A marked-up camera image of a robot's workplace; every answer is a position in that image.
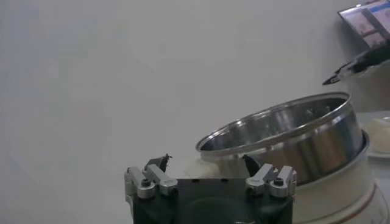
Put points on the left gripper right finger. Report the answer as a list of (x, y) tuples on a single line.
[(262, 179)]

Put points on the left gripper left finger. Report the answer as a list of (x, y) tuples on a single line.
[(160, 180)]

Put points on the perforated steel steamer basket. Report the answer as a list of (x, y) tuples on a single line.
[(320, 143)]

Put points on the white round plate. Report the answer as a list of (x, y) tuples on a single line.
[(379, 154)]

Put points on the grey open laptop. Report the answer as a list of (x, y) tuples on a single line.
[(371, 24)]

